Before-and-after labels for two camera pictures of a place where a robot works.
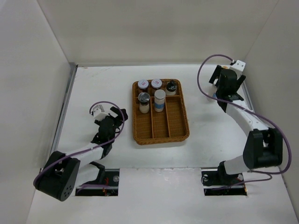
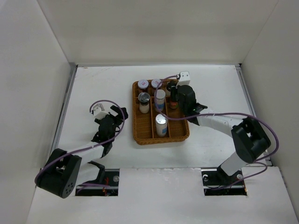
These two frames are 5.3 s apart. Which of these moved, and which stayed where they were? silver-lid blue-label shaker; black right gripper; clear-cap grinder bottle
Moved: black right gripper
Stayed: clear-cap grinder bottle; silver-lid blue-label shaker
